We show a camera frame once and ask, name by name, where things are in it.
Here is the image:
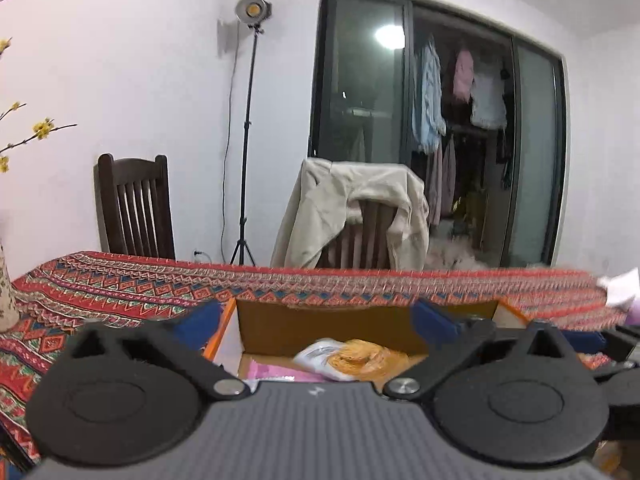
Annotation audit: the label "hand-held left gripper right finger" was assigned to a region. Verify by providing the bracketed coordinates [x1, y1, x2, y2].
[381, 299, 582, 404]

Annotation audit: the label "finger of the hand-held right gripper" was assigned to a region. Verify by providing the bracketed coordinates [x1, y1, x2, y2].
[590, 359, 640, 442]
[560, 326, 640, 362]

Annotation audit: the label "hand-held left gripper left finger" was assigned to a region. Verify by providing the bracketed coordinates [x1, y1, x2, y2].
[67, 301, 252, 402]

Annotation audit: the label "pink snack packet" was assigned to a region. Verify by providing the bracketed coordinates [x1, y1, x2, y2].
[246, 357, 322, 384]

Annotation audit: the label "cardboard box with orange edge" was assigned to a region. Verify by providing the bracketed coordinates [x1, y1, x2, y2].
[202, 296, 532, 397]

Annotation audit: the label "white tissue paper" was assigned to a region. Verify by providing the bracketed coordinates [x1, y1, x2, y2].
[596, 267, 640, 309]

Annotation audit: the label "white fluffy heap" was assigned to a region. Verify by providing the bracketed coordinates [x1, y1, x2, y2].
[426, 239, 494, 271]

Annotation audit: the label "red patterned tablecloth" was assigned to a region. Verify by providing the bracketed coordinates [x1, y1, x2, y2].
[0, 251, 640, 476]

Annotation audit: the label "white and orange biscuit packet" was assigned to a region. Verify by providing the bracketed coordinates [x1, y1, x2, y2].
[292, 337, 431, 384]

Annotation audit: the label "dark wooden chair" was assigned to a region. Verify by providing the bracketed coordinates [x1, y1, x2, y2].
[317, 200, 397, 270]
[95, 153, 176, 261]

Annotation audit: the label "mauve hanging garments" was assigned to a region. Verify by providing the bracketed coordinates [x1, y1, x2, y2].
[425, 135, 457, 227]

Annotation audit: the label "black light stand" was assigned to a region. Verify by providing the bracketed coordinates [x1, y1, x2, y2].
[229, 25, 266, 266]

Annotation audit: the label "beige jacket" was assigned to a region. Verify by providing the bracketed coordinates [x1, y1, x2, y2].
[270, 157, 430, 270]

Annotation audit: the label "dark hanging garment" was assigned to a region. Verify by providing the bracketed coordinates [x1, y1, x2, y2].
[496, 129, 514, 192]

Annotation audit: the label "floral ceramic vase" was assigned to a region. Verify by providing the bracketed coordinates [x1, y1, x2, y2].
[0, 239, 21, 334]

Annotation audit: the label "blue denim shirt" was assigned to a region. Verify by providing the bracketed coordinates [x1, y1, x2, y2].
[412, 40, 447, 154]

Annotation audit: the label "pale blue hanging shirt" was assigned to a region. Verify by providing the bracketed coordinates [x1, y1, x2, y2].
[470, 60, 509, 129]

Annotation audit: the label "yellow flower branches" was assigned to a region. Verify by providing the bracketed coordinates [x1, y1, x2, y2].
[0, 37, 79, 174]

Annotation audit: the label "sliding glass door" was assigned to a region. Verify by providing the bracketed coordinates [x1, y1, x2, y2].
[307, 0, 572, 269]

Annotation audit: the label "pink hanging garment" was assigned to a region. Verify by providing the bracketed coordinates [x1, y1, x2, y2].
[452, 49, 475, 104]

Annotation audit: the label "studio light head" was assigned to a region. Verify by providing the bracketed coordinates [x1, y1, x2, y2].
[234, 0, 274, 29]

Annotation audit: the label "black power cable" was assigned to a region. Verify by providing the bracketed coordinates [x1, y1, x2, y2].
[219, 50, 239, 262]

